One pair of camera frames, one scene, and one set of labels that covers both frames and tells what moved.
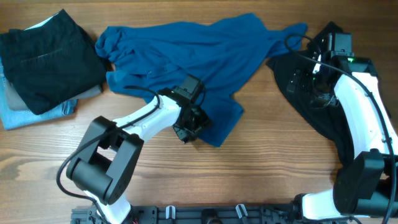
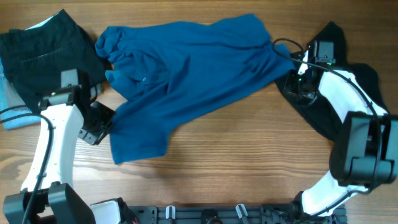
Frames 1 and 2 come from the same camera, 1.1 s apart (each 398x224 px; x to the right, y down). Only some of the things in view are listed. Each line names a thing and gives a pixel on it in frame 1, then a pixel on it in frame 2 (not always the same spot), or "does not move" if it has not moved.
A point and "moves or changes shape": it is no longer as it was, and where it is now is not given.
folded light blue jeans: x=12 y=118 does not move
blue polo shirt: x=219 y=50 moves or changes shape
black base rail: x=212 y=214 does not move
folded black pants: x=53 y=61 does not move
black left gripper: x=189 y=132 to x=97 y=123
